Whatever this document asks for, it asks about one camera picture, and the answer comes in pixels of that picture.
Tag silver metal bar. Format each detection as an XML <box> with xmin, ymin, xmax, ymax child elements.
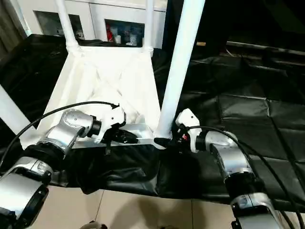
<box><xmin>225</xmin><ymin>41</ymin><xmax>305</xmax><ymax>56</ymax></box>

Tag large black box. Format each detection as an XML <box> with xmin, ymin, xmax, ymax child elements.
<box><xmin>163</xmin><ymin>0</ymin><xmax>229</xmax><ymax>52</ymax></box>

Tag dark robot left foot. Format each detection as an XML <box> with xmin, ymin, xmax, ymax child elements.
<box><xmin>81</xmin><ymin>221</ymin><xmax>108</xmax><ymax>229</ymax></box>

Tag white plastic table top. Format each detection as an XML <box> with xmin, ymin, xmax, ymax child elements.
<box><xmin>20</xmin><ymin>45</ymin><xmax>173</xmax><ymax>151</ymax></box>

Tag black work mat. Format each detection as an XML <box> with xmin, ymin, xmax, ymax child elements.
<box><xmin>0</xmin><ymin>33</ymin><xmax>305</xmax><ymax>212</ymax></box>

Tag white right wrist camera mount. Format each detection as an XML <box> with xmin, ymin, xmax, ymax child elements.
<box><xmin>175</xmin><ymin>108</ymin><xmax>203</xmax><ymax>154</ymax></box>

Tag grey curtain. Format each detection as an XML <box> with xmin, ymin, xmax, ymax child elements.
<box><xmin>0</xmin><ymin>0</ymin><xmax>27</xmax><ymax>53</ymax></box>

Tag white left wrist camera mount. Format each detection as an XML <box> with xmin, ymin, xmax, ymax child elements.
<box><xmin>94</xmin><ymin>104</ymin><xmax>127</xmax><ymax>144</ymax></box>

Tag white glass-door cabinet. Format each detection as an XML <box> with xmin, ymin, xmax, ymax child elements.
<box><xmin>18</xmin><ymin>0</ymin><xmax>167</xmax><ymax>50</ymax></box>

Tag white bottle blue print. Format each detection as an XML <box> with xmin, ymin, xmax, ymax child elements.
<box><xmin>127</xmin><ymin>33</ymin><xmax>138</xmax><ymax>46</ymax></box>

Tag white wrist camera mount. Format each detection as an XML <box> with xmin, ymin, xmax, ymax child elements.
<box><xmin>94</xmin><ymin>104</ymin><xmax>127</xmax><ymax>144</ymax></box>
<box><xmin>175</xmin><ymin>108</ymin><xmax>203</xmax><ymax>154</ymax></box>

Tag white pole teal bands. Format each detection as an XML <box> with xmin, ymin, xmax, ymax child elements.
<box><xmin>16</xmin><ymin>0</ymin><xmax>33</xmax><ymax>36</ymax></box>

